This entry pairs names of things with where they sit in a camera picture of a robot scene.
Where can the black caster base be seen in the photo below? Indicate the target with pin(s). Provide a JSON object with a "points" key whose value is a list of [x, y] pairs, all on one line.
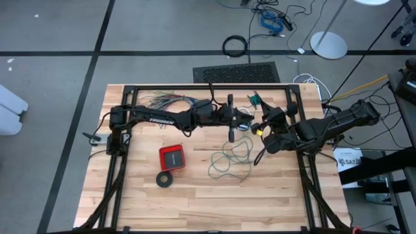
{"points": [[406, 39]]}

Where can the red square tray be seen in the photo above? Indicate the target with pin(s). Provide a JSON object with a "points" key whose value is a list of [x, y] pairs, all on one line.
{"points": [[172, 158]]}

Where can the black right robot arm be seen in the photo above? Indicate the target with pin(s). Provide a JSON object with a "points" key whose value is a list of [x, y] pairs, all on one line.
{"points": [[331, 126]]}

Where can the black tape roll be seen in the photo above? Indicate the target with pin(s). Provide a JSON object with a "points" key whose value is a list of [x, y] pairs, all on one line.
{"points": [[158, 180]]}

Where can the black spool white label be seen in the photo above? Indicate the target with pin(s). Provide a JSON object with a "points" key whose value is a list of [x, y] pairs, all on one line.
{"points": [[255, 100]]}

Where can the black desk device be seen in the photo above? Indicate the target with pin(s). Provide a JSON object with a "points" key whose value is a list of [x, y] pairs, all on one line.
{"points": [[406, 87]]}

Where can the black side workbench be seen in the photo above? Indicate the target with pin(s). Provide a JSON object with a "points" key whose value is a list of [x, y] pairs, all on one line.
{"points": [[373, 167]]}

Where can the white round lamp head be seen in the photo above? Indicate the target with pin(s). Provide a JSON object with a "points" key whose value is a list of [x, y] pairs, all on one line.
{"points": [[372, 1]]}

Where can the black floor vent grille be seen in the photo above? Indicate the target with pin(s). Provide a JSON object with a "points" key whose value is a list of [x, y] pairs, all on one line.
{"points": [[237, 74]]}

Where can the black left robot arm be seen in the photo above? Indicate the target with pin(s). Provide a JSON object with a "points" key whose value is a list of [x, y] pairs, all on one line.
{"points": [[152, 118]]}

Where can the white round lamp base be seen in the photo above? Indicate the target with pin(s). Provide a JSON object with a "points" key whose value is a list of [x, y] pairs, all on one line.
{"points": [[328, 45]]}

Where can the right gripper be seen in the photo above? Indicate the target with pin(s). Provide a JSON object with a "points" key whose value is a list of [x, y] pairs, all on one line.
{"points": [[276, 117]]}

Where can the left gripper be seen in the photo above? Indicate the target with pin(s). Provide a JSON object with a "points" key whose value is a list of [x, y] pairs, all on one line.
{"points": [[230, 117]]}

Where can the white paper sign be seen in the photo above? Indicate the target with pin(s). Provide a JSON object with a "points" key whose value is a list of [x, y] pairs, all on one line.
{"points": [[349, 161]]}

